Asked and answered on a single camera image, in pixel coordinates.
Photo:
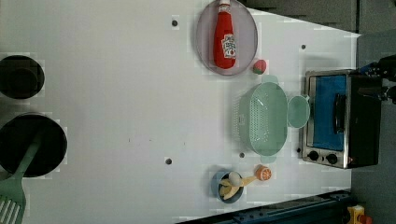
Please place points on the mint green strainer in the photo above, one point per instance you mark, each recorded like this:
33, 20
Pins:
262, 119

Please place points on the blue small bowl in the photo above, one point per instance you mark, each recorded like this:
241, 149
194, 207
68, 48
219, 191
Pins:
216, 186

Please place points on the red ketchup bottle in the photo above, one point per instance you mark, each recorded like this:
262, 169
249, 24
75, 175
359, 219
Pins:
224, 47

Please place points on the pink strawberry toy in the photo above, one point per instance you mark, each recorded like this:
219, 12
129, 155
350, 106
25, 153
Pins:
259, 67

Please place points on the peeled banana toy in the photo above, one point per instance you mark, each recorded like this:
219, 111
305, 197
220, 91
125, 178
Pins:
229, 186

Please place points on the grey round plate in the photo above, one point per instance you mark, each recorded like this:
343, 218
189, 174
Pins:
244, 31

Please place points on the orange slice toy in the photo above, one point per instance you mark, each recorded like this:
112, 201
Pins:
263, 173

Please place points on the mint green cup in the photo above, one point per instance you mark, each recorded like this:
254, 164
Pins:
298, 111

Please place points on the silver black toaster oven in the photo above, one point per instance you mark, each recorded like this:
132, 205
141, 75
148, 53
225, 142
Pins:
344, 124

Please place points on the black round pot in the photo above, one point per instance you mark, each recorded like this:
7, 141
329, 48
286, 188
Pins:
21, 77

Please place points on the yellow red toy object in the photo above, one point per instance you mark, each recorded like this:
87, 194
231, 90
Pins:
358, 216

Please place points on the mint green spatula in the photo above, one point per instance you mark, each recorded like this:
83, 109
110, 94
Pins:
13, 200

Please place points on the blue metal frame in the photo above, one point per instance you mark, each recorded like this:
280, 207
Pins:
327, 208

